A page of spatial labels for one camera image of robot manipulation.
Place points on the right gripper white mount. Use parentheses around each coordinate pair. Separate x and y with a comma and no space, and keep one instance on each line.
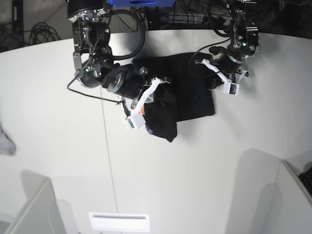
(136,88)

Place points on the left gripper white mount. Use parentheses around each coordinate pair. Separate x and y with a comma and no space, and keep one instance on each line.
(233,68)

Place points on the black T-shirt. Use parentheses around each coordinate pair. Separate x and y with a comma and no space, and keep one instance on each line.
(192,98)

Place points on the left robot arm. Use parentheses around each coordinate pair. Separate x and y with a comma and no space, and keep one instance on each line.
(240,36)

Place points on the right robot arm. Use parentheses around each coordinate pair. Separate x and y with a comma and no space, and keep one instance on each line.
(91,32)

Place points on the blue box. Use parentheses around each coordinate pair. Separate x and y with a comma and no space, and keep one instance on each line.
(142,3)

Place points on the black keyboard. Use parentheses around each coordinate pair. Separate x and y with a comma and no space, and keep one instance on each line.
(306,179)

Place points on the white partition panel right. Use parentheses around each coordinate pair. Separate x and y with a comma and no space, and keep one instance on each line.
(295,216)

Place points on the white partition panel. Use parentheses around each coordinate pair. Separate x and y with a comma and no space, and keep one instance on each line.
(39,215)
(295,216)

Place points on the grey cloth at table edge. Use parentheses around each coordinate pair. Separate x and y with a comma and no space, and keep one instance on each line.
(7,147)

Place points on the black flat device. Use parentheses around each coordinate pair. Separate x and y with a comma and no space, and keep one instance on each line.
(17,21)

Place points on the white partition panel left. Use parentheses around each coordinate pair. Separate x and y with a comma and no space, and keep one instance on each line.
(39,215)

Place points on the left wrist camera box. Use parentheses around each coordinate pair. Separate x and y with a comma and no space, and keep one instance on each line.
(231,88)

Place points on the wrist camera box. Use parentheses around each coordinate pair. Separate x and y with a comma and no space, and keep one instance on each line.
(134,121)
(231,88)

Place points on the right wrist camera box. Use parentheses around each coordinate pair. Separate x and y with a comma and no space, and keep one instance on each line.
(134,121)

